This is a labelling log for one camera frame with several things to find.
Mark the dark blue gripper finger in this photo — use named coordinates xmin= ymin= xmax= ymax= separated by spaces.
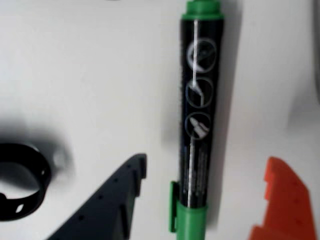
xmin=46 ymin=152 xmax=148 ymax=240

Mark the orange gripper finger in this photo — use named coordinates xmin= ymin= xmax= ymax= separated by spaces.
xmin=246 ymin=156 xmax=316 ymax=240

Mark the green black marker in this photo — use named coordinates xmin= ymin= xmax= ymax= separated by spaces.
xmin=168 ymin=0 xmax=225 ymax=240

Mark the black ring strap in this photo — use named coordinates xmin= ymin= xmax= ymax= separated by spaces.
xmin=0 ymin=142 xmax=53 ymax=221

